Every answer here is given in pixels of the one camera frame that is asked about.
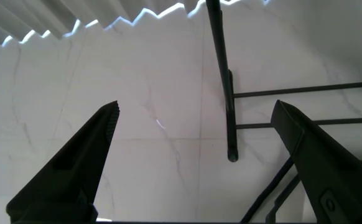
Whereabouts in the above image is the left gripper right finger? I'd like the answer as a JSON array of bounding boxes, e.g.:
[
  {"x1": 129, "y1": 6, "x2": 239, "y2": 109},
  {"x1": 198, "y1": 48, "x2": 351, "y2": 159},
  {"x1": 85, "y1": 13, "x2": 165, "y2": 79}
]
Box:
[{"x1": 270, "y1": 99, "x2": 362, "y2": 223}]

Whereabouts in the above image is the black clothes rack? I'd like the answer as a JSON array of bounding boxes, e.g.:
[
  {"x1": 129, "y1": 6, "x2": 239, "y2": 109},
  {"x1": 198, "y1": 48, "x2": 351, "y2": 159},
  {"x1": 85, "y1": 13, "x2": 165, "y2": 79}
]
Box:
[{"x1": 205, "y1": 0, "x2": 362, "y2": 163}]

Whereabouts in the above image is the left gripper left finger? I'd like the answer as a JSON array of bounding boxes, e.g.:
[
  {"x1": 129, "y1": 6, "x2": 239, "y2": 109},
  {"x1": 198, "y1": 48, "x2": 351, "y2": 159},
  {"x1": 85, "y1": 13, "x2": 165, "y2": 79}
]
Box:
[{"x1": 6, "y1": 100, "x2": 121, "y2": 223}]

